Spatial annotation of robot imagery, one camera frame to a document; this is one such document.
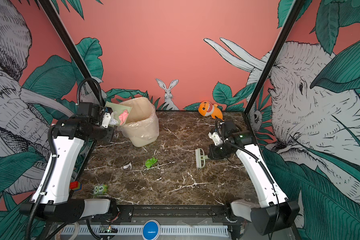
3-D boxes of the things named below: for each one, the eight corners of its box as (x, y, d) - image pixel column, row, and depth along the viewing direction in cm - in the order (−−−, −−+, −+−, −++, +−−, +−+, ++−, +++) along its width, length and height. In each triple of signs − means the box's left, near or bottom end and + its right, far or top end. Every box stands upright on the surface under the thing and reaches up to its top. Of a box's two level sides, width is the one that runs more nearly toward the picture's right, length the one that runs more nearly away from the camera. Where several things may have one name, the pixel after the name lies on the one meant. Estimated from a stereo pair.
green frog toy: (93, 194, 82) (91, 193, 80) (96, 185, 85) (94, 184, 83) (106, 194, 82) (104, 193, 80) (109, 185, 85) (107, 184, 83)
